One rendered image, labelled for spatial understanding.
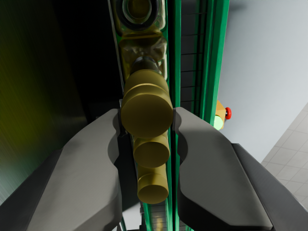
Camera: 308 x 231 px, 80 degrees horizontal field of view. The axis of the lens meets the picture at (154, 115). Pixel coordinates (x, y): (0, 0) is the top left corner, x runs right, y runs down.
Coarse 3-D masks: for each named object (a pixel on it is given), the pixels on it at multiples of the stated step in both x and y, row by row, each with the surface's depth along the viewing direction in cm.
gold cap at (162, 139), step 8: (160, 136) 17; (136, 144) 17; (144, 144) 16; (152, 144) 16; (160, 144) 16; (168, 144) 17; (136, 152) 17; (144, 152) 17; (152, 152) 17; (160, 152) 17; (168, 152) 17; (136, 160) 17; (144, 160) 17; (152, 160) 17; (160, 160) 17
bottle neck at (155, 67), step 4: (144, 56) 19; (136, 60) 19; (140, 60) 18; (144, 60) 18; (148, 60) 18; (152, 60) 19; (132, 64) 19; (136, 64) 17; (140, 64) 16; (144, 64) 16; (148, 64) 16; (152, 64) 17; (156, 64) 19; (132, 68) 17; (136, 68) 16; (140, 68) 16; (144, 68) 16; (148, 68) 16; (152, 68) 16; (156, 68) 17; (132, 72) 16
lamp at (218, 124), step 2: (216, 116) 54; (218, 116) 54; (216, 118) 53; (218, 118) 53; (220, 118) 54; (214, 120) 53; (216, 120) 53; (218, 120) 53; (220, 120) 53; (214, 122) 53; (216, 122) 53; (218, 122) 53; (220, 122) 53; (222, 122) 54; (214, 124) 53; (216, 124) 53; (218, 124) 53; (220, 124) 54; (222, 124) 54; (214, 126) 54; (216, 126) 54; (218, 126) 54; (220, 126) 54; (216, 128) 54; (218, 128) 54
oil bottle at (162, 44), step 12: (144, 36) 21; (156, 36) 21; (120, 48) 20; (132, 48) 19; (144, 48) 19; (156, 48) 19; (120, 60) 20; (132, 60) 19; (156, 60) 19; (168, 72) 22
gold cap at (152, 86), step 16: (128, 80) 14; (144, 80) 12; (160, 80) 13; (128, 96) 11; (144, 96) 11; (160, 96) 11; (128, 112) 11; (144, 112) 11; (160, 112) 11; (128, 128) 12; (144, 128) 12; (160, 128) 12
